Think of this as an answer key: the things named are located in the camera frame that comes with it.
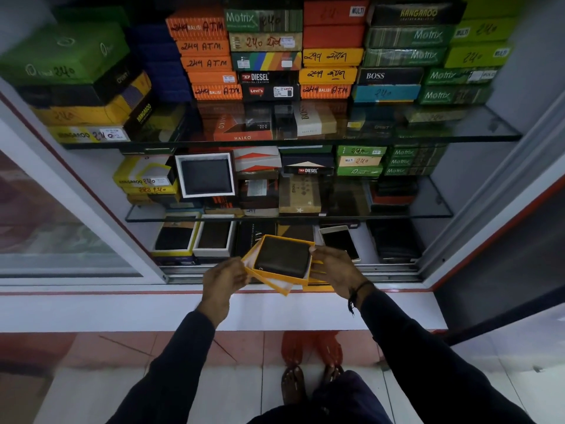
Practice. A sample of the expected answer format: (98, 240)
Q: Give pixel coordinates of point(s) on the white cabinet frame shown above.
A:
(494, 185)

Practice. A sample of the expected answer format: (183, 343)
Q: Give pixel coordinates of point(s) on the lime green box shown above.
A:
(479, 55)
(483, 30)
(492, 6)

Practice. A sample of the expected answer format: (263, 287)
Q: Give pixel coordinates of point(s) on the black patterned box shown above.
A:
(251, 238)

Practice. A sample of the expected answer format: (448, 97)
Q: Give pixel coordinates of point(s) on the large green box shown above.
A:
(62, 52)

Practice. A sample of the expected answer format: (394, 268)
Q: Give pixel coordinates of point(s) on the small green striped box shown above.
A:
(410, 171)
(415, 152)
(412, 162)

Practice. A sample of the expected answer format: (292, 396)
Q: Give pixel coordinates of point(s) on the dark brown wallet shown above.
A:
(282, 256)

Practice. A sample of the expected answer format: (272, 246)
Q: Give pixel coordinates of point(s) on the black box red logo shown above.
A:
(269, 78)
(308, 165)

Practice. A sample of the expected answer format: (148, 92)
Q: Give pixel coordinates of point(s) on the black wallet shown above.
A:
(206, 176)
(174, 237)

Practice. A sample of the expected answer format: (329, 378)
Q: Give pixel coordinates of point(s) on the black box red label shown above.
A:
(269, 92)

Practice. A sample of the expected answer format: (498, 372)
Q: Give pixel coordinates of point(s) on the black wrist thread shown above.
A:
(358, 290)

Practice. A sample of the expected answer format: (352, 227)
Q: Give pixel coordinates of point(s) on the person's left foot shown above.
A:
(293, 386)

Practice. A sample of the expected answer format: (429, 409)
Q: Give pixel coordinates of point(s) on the person's dark trousers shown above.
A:
(335, 404)

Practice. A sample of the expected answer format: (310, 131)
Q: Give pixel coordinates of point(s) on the olive tan box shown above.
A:
(265, 41)

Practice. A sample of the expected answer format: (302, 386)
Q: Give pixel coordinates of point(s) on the person's right foot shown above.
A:
(332, 373)

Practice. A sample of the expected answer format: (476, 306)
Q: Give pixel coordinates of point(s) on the person's right thumb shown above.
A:
(318, 251)

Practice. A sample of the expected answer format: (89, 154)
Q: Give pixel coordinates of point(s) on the yellow and navy box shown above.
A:
(97, 112)

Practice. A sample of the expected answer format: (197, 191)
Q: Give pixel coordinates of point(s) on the long glass shelf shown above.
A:
(485, 123)

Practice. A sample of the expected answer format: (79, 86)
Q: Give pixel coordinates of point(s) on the yellow handwritten box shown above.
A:
(327, 75)
(331, 57)

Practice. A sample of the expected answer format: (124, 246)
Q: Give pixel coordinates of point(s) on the black box yellow lettering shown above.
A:
(415, 14)

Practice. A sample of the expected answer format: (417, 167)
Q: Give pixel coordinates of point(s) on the person's left fingers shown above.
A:
(238, 271)

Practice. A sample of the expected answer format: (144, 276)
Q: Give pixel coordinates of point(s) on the person's right hand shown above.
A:
(340, 273)

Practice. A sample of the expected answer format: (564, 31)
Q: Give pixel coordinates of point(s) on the white open wallet box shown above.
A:
(179, 176)

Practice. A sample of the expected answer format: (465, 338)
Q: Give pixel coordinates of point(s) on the metal sliding door track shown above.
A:
(388, 271)

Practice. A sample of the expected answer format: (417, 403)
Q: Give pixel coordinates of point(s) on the gold white smartphone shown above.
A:
(342, 241)

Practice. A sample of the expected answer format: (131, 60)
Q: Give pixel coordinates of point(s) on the cream white box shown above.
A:
(314, 119)

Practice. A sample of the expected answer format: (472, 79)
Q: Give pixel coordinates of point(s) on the red orange box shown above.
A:
(333, 37)
(335, 13)

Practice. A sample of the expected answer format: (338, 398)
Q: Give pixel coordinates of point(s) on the teal box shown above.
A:
(386, 93)

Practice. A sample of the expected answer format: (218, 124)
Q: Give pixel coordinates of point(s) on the black box white lettering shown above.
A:
(390, 76)

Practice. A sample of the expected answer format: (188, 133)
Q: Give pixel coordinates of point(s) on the rainbow striped box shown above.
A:
(265, 61)

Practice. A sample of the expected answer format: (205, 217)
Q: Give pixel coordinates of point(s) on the yellow box lid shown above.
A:
(278, 289)

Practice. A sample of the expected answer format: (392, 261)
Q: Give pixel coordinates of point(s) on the sliding glass door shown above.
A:
(53, 216)

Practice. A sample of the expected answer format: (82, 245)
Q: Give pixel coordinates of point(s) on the yellow box black print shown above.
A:
(141, 169)

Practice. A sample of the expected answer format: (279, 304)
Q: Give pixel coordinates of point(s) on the small cream box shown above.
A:
(359, 161)

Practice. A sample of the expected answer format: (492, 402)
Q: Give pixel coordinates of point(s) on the short glass shelf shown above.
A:
(428, 203)

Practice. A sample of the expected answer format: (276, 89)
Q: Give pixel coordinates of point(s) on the stack of blue boxes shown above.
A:
(159, 61)

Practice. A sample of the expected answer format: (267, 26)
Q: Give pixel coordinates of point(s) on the thin yellow box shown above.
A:
(152, 189)

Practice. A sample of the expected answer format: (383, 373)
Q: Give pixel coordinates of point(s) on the person's left hand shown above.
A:
(220, 286)

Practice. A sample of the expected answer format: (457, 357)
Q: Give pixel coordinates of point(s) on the black box white label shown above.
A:
(258, 192)

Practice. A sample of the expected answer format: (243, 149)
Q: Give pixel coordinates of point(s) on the pile of black wallets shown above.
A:
(395, 241)

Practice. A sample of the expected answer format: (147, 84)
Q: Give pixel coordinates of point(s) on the person's right forearm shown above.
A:
(423, 362)

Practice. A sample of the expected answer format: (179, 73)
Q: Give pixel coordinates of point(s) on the large black box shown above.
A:
(101, 90)

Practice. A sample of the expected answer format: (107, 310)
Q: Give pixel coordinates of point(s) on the tan box with star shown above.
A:
(300, 194)

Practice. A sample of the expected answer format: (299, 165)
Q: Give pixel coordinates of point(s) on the yellow wallet box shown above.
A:
(260, 274)

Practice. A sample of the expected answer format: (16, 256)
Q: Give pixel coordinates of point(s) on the yellow and black box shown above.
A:
(88, 134)

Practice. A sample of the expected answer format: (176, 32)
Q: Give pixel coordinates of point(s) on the orange and black box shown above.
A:
(242, 127)

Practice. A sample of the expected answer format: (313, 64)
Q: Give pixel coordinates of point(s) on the person's foot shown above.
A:
(293, 386)
(332, 373)

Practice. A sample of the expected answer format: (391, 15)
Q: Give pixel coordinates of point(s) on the person's left forearm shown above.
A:
(172, 375)

